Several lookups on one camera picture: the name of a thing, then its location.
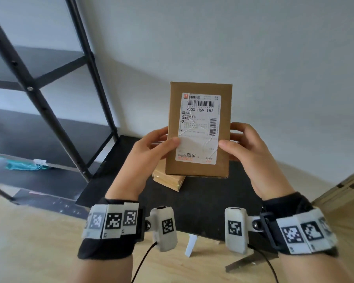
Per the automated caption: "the person's left hand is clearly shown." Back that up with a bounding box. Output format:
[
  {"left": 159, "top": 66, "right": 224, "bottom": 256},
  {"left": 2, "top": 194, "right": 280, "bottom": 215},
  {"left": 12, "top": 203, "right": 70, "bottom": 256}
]
[{"left": 106, "top": 127, "right": 181, "bottom": 203}]

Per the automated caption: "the person's right hand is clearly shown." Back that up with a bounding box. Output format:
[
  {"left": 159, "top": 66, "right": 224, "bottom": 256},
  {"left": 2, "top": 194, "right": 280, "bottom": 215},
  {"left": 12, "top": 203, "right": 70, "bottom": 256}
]
[{"left": 218, "top": 122, "right": 296, "bottom": 201}]

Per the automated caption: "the cardboard box with white label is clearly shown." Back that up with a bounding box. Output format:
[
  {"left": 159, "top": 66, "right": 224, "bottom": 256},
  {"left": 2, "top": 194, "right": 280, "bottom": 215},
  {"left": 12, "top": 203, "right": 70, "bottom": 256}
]
[{"left": 165, "top": 81, "right": 233, "bottom": 179}]

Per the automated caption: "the person's right forearm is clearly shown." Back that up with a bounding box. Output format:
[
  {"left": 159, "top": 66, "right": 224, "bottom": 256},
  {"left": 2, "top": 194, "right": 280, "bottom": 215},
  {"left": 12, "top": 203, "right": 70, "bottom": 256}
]
[{"left": 278, "top": 250, "right": 354, "bottom": 283}]

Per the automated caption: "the person's left forearm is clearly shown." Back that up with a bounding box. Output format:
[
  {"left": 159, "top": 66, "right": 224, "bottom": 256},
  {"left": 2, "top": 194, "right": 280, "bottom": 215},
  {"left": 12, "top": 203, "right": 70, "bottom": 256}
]
[{"left": 76, "top": 253, "right": 134, "bottom": 283}]

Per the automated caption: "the small flat cardboard box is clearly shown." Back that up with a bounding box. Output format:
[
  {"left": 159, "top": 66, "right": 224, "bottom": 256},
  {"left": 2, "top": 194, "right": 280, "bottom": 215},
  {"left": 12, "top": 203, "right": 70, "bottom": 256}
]
[{"left": 152, "top": 158, "right": 186, "bottom": 192}]

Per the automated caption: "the black left wristband with markers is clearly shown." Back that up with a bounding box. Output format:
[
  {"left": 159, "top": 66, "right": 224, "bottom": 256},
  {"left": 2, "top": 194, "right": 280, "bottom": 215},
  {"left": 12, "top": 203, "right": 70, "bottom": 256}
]
[{"left": 77, "top": 198, "right": 145, "bottom": 260}]

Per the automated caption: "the black wristband with markers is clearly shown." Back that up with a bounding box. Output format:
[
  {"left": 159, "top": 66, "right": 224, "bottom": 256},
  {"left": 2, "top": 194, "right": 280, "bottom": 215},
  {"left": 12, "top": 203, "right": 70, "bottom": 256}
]
[
  {"left": 77, "top": 198, "right": 145, "bottom": 260},
  {"left": 259, "top": 191, "right": 340, "bottom": 258}
]

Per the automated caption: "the white plastic piece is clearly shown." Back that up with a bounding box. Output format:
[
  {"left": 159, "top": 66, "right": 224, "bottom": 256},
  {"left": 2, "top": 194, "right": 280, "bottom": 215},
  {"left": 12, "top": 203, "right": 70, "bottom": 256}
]
[{"left": 185, "top": 235, "right": 198, "bottom": 258}]

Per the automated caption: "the black right wristband with markers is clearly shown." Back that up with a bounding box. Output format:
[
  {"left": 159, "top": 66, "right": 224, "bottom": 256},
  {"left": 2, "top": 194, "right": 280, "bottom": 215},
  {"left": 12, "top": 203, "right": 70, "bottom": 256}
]
[{"left": 259, "top": 191, "right": 340, "bottom": 258}]

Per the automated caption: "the light wooden door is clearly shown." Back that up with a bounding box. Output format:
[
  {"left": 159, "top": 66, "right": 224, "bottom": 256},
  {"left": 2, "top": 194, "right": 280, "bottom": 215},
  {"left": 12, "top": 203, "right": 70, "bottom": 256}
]
[{"left": 311, "top": 164, "right": 354, "bottom": 233}]

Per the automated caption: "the black metal shelf rack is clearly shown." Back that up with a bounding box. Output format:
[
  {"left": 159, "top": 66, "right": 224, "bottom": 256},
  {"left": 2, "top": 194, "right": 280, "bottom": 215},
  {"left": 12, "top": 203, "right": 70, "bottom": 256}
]
[{"left": 0, "top": 0, "right": 119, "bottom": 205}]

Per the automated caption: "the teal cloth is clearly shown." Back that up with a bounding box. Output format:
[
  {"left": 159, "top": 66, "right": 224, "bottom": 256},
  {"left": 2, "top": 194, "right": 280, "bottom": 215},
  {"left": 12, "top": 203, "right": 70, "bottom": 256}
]
[{"left": 5, "top": 161, "right": 49, "bottom": 171}]

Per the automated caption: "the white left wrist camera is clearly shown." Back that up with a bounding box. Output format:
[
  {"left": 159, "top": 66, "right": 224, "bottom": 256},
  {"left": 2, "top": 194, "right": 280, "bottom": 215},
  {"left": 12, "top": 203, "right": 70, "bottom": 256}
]
[{"left": 149, "top": 206, "right": 178, "bottom": 252}]

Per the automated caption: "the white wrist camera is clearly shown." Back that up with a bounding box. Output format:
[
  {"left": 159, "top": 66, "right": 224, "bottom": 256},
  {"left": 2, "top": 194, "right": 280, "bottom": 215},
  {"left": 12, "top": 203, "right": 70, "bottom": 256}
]
[
  {"left": 224, "top": 206, "right": 249, "bottom": 254},
  {"left": 149, "top": 206, "right": 178, "bottom": 252}
]

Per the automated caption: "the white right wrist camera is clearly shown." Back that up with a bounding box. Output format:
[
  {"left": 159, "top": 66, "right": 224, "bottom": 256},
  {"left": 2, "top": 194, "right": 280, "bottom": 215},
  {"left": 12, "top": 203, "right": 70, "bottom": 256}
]
[{"left": 224, "top": 206, "right": 249, "bottom": 254}]

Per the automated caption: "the black left camera cable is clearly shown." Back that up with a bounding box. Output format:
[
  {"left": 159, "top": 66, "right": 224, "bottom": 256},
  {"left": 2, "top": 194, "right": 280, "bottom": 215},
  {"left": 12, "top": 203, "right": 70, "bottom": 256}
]
[{"left": 132, "top": 241, "right": 159, "bottom": 283}]

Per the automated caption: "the black camera cable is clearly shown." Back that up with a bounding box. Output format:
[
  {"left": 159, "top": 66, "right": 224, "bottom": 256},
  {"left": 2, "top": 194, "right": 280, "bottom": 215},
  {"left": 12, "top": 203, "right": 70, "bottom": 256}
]
[
  {"left": 132, "top": 241, "right": 159, "bottom": 283},
  {"left": 247, "top": 244, "right": 281, "bottom": 283}
]

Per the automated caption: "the black right camera cable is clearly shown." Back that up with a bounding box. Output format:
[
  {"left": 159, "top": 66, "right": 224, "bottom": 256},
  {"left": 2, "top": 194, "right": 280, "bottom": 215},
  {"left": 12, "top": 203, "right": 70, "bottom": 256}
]
[{"left": 247, "top": 244, "right": 281, "bottom": 283}]

